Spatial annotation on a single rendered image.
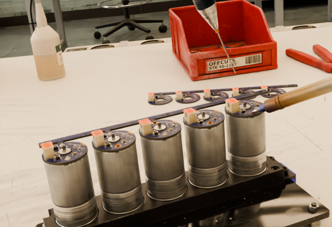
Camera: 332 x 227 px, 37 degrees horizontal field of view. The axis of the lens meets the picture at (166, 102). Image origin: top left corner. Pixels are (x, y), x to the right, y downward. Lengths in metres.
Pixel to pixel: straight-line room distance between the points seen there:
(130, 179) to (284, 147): 0.15
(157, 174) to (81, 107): 0.23
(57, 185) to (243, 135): 0.11
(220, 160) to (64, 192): 0.09
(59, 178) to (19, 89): 0.34
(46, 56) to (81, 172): 0.34
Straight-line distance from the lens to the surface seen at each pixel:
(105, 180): 0.29
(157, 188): 0.30
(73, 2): 4.78
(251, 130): 0.31
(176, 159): 0.29
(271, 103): 0.29
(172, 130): 0.29
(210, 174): 0.30
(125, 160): 0.28
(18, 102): 0.56
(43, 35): 0.60
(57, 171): 0.27
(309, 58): 0.58
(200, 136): 0.29
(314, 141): 0.41
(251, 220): 0.30
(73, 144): 0.29
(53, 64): 0.61
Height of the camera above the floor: 0.93
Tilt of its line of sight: 22 degrees down
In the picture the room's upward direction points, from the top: 6 degrees counter-clockwise
